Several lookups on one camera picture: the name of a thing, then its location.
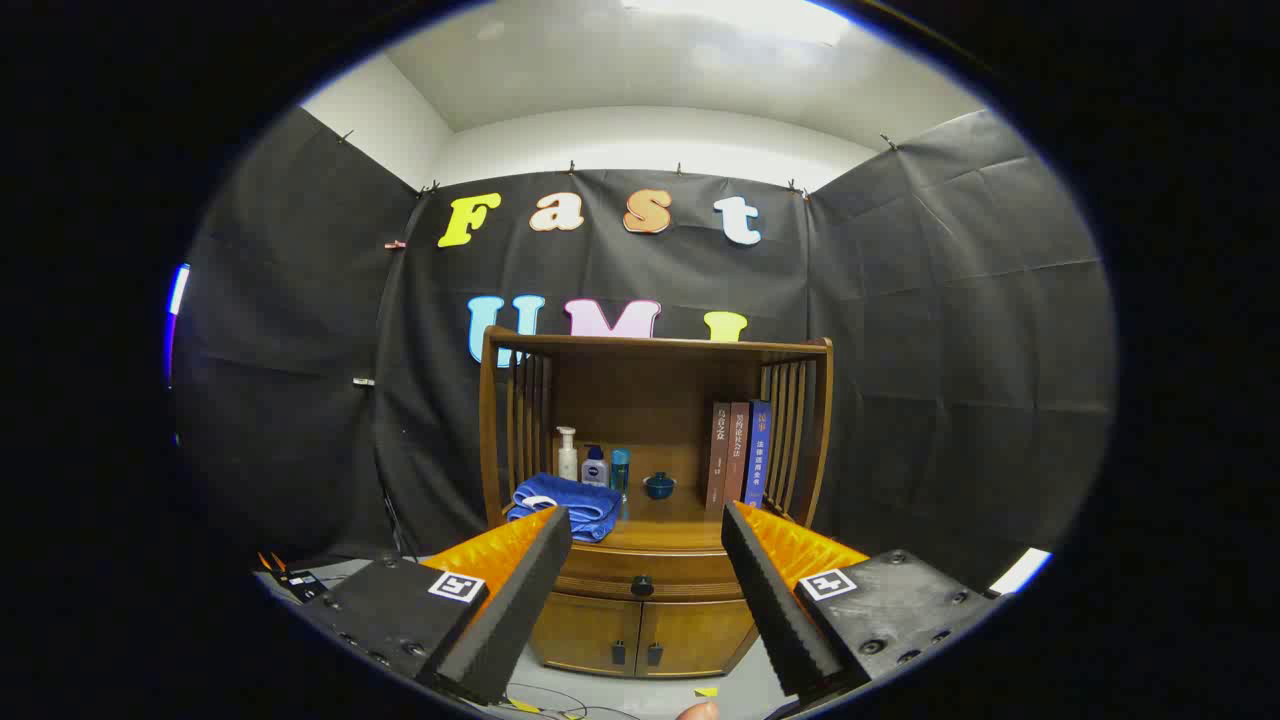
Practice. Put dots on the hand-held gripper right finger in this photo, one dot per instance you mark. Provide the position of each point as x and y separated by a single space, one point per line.
775 610

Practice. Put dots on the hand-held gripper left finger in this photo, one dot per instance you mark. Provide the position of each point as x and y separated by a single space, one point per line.
520 610

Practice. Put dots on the wooden drawer with black knob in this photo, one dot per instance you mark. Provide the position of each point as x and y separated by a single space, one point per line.
680 580

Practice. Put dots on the wooden cabinet door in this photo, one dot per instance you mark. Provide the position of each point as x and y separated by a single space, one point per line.
585 630
695 635

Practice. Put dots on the wooden countertop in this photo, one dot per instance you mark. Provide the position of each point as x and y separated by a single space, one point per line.
670 530

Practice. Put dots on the wooden cabinet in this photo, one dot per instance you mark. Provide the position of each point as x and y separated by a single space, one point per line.
650 400

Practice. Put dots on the folded blue towel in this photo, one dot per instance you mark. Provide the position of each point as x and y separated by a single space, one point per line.
570 500

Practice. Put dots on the white pump bottle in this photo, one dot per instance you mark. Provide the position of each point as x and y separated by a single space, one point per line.
567 462

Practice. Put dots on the white bottle with blue cap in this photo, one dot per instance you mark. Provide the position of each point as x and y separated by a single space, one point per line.
594 472

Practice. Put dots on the blue book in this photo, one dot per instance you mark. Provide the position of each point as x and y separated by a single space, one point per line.
757 450

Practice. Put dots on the reddish brown book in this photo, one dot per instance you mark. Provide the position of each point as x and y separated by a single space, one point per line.
737 450

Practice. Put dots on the dark blue lidded teacup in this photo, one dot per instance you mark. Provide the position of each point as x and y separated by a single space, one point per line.
660 487

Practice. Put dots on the dark brown book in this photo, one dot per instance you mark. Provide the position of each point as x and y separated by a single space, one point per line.
718 450

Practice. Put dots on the clear blue bottle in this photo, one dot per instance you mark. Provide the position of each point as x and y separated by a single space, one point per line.
620 465

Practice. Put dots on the black electronic device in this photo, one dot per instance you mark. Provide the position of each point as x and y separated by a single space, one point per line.
303 585

